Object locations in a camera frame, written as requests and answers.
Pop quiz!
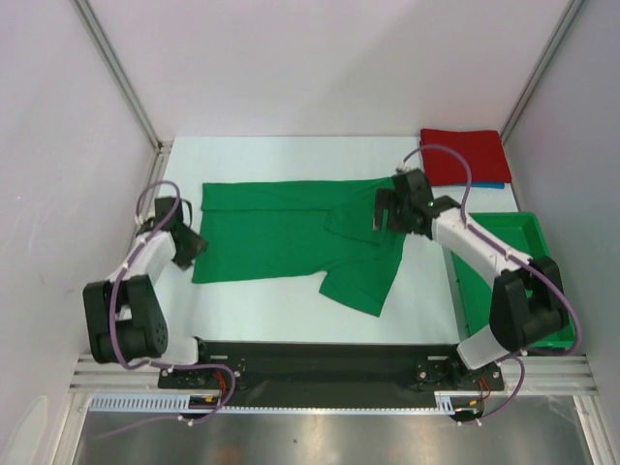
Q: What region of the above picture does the green t shirt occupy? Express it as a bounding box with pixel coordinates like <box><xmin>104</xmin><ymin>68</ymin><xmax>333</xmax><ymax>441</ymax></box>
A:
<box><xmin>192</xmin><ymin>177</ymin><xmax>405</xmax><ymax>317</ymax></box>

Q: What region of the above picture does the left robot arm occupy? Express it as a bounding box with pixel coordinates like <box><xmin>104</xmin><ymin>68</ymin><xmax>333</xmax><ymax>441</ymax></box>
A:
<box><xmin>82</xmin><ymin>197</ymin><xmax>214</xmax><ymax>388</ymax></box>

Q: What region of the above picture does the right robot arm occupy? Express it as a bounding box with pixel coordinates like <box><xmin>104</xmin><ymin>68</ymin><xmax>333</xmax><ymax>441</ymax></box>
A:
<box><xmin>373</xmin><ymin>169</ymin><xmax>570</xmax><ymax>388</ymax></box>

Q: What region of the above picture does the folded blue t shirt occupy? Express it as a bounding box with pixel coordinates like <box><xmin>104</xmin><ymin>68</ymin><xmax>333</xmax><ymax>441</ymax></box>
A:
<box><xmin>456</xmin><ymin>182</ymin><xmax>506</xmax><ymax>190</ymax></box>

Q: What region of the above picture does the folded red t shirt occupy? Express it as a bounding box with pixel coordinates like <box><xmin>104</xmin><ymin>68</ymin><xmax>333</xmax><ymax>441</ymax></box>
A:
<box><xmin>420</xmin><ymin>129</ymin><xmax>512</xmax><ymax>187</ymax></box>

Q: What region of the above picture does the green plastic bin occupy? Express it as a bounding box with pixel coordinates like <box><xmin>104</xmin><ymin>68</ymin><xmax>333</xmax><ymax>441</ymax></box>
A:
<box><xmin>450</xmin><ymin>212</ymin><xmax>575</xmax><ymax>350</ymax></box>

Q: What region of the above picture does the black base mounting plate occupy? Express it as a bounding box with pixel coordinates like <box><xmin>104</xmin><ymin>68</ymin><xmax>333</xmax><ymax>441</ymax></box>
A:
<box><xmin>158</xmin><ymin>342</ymin><xmax>505</xmax><ymax>409</ymax></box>

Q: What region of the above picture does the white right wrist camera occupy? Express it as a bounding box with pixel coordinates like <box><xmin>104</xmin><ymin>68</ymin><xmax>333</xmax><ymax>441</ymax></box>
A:
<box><xmin>395</xmin><ymin>165</ymin><xmax>412</xmax><ymax>174</ymax></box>

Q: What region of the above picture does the aluminium left side rail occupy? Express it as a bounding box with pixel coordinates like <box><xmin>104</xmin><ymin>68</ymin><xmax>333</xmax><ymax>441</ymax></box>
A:
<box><xmin>107</xmin><ymin>139</ymin><xmax>173</xmax><ymax>335</ymax></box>

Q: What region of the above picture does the aluminium rail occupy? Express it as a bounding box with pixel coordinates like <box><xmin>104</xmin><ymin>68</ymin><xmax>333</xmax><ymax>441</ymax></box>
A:
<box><xmin>107</xmin><ymin>139</ymin><xmax>173</xmax><ymax>335</ymax></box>
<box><xmin>69</xmin><ymin>356</ymin><xmax>598</xmax><ymax>395</ymax></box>

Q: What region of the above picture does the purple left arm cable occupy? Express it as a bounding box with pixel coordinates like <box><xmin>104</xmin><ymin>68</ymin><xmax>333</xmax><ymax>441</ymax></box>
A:
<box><xmin>94</xmin><ymin>180</ymin><xmax>238</xmax><ymax>440</ymax></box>

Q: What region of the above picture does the right aluminium frame post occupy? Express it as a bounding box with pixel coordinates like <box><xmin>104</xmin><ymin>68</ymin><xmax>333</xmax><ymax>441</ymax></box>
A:
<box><xmin>500</xmin><ymin>0</ymin><xmax>588</xmax><ymax>144</ymax></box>

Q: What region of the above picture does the aluminium frame post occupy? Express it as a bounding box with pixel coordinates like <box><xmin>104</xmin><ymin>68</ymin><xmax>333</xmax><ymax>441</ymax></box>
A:
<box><xmin>500</xmin><ymin>0</ymin><xmax>588</xmax><ymax>144</ymax></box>
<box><xmin>70</xmin><ymin>0</ymin><xmax>162</xmax><ymax>152</ymax></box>

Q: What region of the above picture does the grey slotted cable duct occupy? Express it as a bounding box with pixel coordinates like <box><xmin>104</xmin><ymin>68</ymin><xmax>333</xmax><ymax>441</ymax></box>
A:
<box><xmin>89</xmin><ymin>390</ymin><xmax>485</xmax><ymax>417</ymax></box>

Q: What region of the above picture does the aluminium front rail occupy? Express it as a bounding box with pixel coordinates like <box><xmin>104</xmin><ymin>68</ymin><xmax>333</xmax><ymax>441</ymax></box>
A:
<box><xmin>69</xmin><ymin>356</ymin><xmax>598</xmax><ymax>395</ymax></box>

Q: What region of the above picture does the left aluminium frame post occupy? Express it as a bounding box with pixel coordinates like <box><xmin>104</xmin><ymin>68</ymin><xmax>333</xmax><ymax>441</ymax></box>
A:
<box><xmin>70</xmin><ymin>0</ymin><xmax>162</xmax><ymax>152</ymax></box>

